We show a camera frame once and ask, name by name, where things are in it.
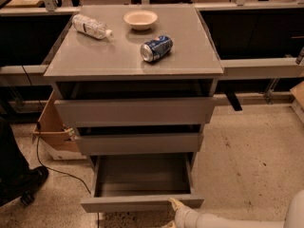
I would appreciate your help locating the grey top drawer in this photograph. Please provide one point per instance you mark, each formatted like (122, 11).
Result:
(132, 112)

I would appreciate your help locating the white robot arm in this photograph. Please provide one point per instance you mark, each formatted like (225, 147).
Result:
(294, 218)

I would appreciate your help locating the black shoe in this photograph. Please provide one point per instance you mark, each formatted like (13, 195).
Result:
(23, 187)

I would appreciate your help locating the grey metal rail frame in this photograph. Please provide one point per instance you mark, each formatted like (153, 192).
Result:
(212, 64)

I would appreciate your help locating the grey bottom drawer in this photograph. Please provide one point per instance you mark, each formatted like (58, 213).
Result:
(142, 182)

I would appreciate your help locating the dark trouser leg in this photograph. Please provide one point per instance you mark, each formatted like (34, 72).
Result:
(13, 164)

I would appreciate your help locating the grey middle drawer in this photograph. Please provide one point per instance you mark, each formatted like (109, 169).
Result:
(139, 144)

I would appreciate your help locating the blue soda can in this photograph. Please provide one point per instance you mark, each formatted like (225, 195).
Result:
(156, 48)

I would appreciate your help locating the clear plastic water bottle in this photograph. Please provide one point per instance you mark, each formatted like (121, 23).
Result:
(91, 27)

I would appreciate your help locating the grey drawer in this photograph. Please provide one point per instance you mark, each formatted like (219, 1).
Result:
(142, 182)
(132, 112)
(139, 144)

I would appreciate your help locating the white paper bowl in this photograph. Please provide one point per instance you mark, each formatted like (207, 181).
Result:
(141, 19)

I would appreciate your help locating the grey drawer cabinet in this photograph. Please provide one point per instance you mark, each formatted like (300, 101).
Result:
(78, 50)

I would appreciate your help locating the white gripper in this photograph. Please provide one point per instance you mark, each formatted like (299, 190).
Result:
(186, 218)

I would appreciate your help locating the brown cardboard box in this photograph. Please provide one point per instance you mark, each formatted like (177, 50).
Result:
(57, 139)

